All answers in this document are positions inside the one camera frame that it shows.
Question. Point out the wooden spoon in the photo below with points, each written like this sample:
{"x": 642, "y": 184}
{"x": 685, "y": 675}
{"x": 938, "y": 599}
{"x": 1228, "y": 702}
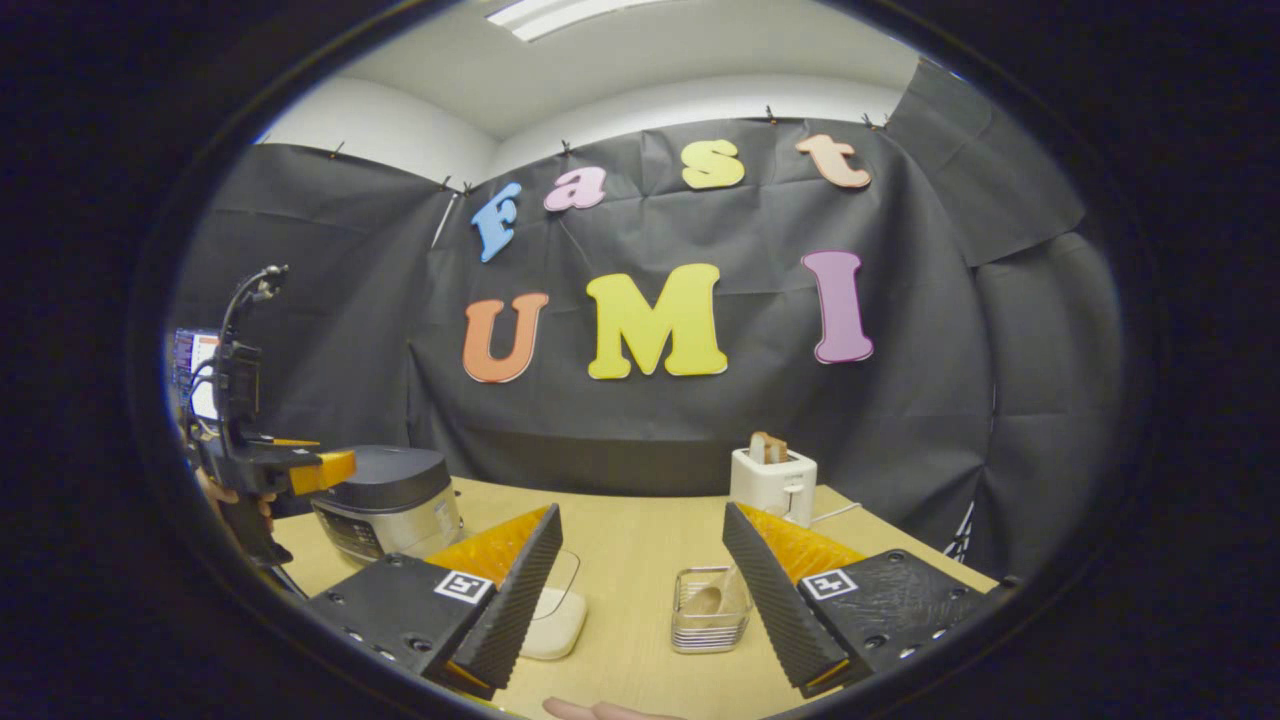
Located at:
{"x": 704, "y": 600}

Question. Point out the black backdrop cloth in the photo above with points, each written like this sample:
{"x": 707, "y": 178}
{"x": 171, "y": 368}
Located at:
{"x": 700, "y": 420}

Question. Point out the computer monitor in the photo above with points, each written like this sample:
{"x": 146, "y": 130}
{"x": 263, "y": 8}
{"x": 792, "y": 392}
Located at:
{"x": 200, "y": 375}

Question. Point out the silver black rice cooker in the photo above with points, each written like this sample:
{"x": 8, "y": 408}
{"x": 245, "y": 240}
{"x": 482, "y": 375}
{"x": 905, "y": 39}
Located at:
{"x": 385, "y": 490}

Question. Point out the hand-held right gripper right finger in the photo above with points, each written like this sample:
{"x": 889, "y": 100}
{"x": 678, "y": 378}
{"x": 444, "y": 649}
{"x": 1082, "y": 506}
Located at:
{"x": 770, "y": 600}

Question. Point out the white rice box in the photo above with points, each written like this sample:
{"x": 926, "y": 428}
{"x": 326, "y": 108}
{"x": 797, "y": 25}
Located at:
{"x": 555, "y": 625}

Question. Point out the brown toast slice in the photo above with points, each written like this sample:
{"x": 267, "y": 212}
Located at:
{"x": 768, "y": 448}

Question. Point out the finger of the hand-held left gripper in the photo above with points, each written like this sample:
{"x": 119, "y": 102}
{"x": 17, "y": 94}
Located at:
{"x": 290, "y": 441}
{"x": 320, "y": 472}

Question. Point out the white toaster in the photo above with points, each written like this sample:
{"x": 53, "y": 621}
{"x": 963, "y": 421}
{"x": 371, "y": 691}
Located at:
{"x": 770, "y": 485}

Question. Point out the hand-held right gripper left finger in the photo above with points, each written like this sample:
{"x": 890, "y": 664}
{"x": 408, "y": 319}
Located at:
{"x": 520, "y": 600}

